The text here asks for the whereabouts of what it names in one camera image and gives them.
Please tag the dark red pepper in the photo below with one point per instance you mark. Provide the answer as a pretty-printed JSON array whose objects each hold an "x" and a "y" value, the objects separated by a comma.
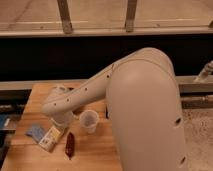
[{"x": 70, "y": 145}]

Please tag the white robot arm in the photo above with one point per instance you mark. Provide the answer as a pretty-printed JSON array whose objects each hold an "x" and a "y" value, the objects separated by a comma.
[{"x": 143, "y": 101}]

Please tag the white ceramic cup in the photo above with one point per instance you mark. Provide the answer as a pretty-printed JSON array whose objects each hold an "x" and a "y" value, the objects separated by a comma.
[{"x": 88, "y": 120}]

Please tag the white lotion bottle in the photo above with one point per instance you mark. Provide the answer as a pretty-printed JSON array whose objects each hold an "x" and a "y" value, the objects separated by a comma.
[{"x": 51, "y": 138}]

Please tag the blue cloth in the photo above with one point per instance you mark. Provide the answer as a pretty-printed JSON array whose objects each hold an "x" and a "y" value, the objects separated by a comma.
[{"x": 36, "y": 132}]

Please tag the blue object at left edge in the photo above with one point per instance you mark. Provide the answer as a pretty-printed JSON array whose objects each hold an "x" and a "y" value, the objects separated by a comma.
[{"x": 3, "y": 120}]

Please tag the right metal window post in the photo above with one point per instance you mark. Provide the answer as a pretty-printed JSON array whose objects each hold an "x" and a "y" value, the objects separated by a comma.
[{"x": 130, "y": 15}]

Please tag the metal window post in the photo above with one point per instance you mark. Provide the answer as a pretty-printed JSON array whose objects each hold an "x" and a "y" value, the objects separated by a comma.
[
  {"x": 130, "y": 15},
  {"x": 65, "y": 16}
]

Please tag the left metal window post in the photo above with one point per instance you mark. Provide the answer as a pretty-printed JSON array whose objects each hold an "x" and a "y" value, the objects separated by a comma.
[{"x": 65, "y": 16}]

